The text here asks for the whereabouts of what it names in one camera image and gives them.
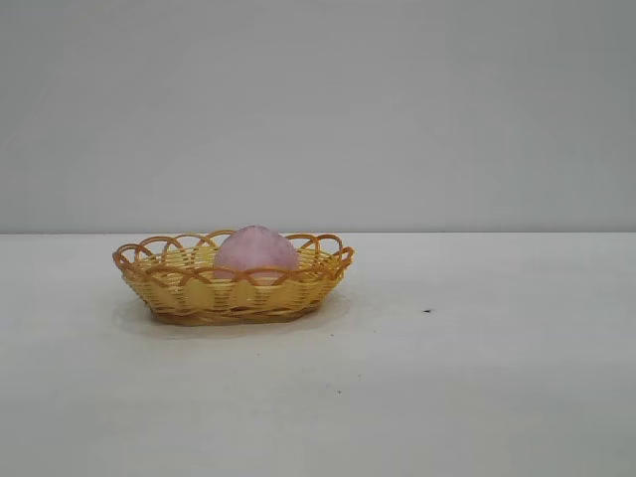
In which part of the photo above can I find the yellow woven wicker basket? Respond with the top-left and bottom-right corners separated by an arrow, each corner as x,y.
111,229 -> 356,324

